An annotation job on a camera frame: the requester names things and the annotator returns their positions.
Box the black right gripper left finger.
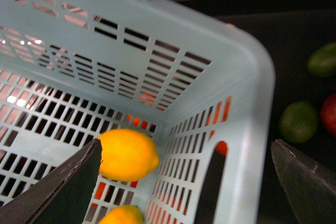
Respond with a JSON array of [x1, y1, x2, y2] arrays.
[[1, 139, 102, 223]]

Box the green lime upper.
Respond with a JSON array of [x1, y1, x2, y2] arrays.
[[307, 42, 335, 78]]

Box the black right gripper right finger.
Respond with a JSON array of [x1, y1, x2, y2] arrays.
[[271, 140, 335, 223]]

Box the green lime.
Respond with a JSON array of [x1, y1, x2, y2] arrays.
[[307, 42, 335, 78], [278, 101, 319, 144]]

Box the green lime lower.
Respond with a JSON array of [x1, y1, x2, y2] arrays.
[[278, 101, 319, 144]]

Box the red apple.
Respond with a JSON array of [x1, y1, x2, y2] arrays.
[[320, 93, 335, 137]]

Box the teal plastic shopping basket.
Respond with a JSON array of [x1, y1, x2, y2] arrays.
[[1, 0, 275, 223]]

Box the yellow lemon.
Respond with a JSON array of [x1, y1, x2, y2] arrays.
[[99, 205, 143, 224], [98, 129, 160, 182]]

